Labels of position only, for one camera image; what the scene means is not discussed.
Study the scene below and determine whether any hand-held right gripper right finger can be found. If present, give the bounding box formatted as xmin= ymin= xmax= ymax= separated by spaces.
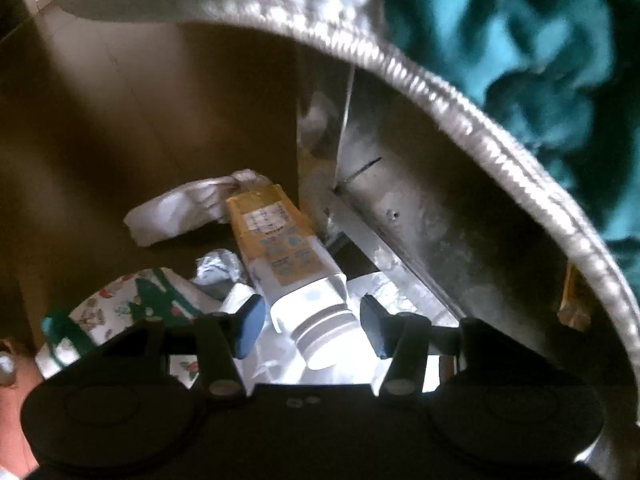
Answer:
xmin=359 ymin=295 xmax=522 ymax=402

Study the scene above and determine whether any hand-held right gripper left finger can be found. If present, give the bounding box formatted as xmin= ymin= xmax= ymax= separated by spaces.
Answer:
xmin=107 ymin=294 xmax=266 ymax=402

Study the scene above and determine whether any white tube with yellow label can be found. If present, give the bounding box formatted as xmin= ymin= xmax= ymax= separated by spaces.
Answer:
xmin=225 ymin=184 xmax=364 ymax=372

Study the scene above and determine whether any crumpled silver foil ball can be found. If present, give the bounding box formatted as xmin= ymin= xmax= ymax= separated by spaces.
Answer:
xmin=192 ymin=251 xmax=247 ymax=297

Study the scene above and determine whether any green printed wrapping paper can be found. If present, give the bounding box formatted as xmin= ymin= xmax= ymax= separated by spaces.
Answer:
xmin=39 ymin=267 xmax=203 ymax=386

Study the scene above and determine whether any metal stool base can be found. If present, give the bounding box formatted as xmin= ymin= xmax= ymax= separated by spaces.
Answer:
xmin=294 ymin=42 xmax=592 ymax=347

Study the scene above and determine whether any rolled white paper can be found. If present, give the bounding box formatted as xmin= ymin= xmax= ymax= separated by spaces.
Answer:
xmin=123 ymin=168 xmax=273 ymax=248

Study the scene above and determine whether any yellow wrapper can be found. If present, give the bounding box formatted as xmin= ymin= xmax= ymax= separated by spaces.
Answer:
xmin=558 ymin=262 xmax=597 ymax=332

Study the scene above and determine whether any person's bare foot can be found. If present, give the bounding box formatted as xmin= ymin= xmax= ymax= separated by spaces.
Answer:
xmin=0 ymin=339 xmax=43 ymax=480

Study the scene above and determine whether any teal white zigzag quilt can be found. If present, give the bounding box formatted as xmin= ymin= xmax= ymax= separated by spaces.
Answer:
xmin=47 ymin=0 xmax=640 ymax=341

